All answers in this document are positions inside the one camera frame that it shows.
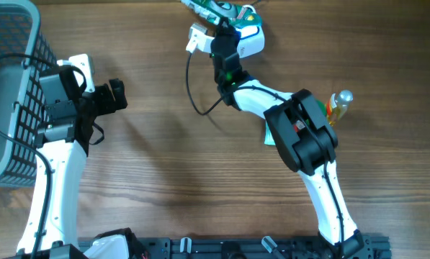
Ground green 3M gloves packet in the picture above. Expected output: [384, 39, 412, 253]
[180, 0, 262, 29]

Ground mint green wipes packet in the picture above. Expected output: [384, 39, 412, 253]
[264, 123, 275, 146]

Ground yellow dish soap bottle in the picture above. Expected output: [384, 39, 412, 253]
[326, 90, 353, 126]

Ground green lid stock jar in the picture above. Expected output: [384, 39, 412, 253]
[316, 100, 327, 117]

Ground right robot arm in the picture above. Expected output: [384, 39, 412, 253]
[210, 18, 364, 258]

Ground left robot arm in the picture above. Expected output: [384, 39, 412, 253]
[17, 65, 127, 258]

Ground white barcode scanner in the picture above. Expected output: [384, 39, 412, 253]
[235, 5, 265, 58]

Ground grey plastic mesh basket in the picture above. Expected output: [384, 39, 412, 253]
[0, 0, 57, 188]

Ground right camera black cable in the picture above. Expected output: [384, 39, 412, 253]
[185, 52, 345, 249]

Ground camera black cable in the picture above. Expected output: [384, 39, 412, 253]
[0, 53, 61, 259]
[185, 52, 345, 249]

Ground left camera black cable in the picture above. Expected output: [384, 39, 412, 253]
[0, 53, 61, 259]

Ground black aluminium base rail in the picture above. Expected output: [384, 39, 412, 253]
[139, 235, 393, 259]

